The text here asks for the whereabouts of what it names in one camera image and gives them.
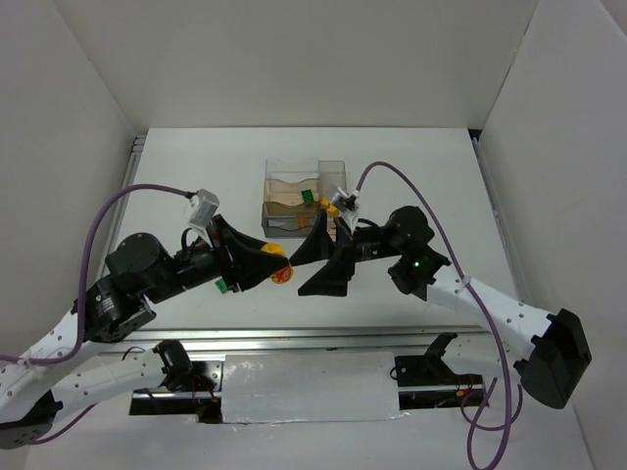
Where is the yellow flower lego piece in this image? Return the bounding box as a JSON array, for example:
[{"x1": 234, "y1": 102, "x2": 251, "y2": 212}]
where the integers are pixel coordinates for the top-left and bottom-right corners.
[{"x1": 261, "y1": 242, "x2": 296, "y2": 286}]

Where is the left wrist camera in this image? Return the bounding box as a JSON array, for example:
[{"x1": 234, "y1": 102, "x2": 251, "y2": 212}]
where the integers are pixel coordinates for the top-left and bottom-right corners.
[{"x1": 185, "y1": 189, "x2": 219, "y2": 232}]

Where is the green square lego brick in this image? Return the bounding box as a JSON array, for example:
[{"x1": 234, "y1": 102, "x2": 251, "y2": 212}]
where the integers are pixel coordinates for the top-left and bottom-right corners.
[{"x1": 215, "y1": 278, "x2": 230, "y2": 294}]

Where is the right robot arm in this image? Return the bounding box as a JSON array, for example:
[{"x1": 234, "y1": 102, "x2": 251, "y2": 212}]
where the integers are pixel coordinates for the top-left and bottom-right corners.
[{"x1": 290, "y1": 206, "x2": 592, "y2": 409}]

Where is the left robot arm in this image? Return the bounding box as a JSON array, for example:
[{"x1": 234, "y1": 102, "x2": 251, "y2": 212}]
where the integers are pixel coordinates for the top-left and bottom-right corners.
[{"x1": 1, "y1": 215, "x2": 291, "y2": 449}]

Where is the clear plastic bin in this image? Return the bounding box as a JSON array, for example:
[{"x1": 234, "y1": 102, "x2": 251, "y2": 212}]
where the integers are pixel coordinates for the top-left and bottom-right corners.
[{"x1": 265, "y1": 159, "x2": 320, "y2": 183}]

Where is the grey tinted plastic bin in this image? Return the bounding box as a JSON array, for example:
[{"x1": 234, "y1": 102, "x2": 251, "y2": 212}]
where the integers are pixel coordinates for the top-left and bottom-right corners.
[{"x1": 261, "y1": 202, "x2": 319, "y2": 238}]

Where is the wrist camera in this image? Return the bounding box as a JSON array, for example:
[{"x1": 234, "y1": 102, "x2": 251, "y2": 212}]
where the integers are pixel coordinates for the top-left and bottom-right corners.
[
  {"x1": 331, "y1": 187, "x2": 360, "y2": 234},
  {"x1": 185, "y1": 189, "x2": 219, "y2": 232}
]

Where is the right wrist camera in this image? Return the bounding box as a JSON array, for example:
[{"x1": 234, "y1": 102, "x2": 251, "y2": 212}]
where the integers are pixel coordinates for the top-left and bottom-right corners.
[{"x1": 331, "y1": 187, "x2": 360, "y2": 234}]

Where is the tall clear drawer bin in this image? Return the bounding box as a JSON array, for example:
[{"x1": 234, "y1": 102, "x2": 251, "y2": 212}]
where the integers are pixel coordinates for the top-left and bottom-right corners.
[{"x1": 319, "y1": 160, "x2": 347, "y2": 237}]

